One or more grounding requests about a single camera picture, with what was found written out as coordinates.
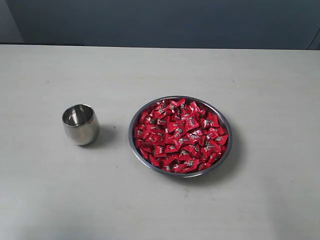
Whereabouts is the stainless steel bowl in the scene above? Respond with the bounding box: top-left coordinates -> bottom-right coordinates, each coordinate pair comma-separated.
128,95 -> 233,179

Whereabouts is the stainless steel cup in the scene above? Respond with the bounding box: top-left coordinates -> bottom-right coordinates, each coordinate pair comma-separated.
62,104 -> 100,146

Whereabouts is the pile of red wrapped candies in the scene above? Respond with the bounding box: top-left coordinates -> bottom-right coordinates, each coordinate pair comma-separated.
133,97 -> 229,174

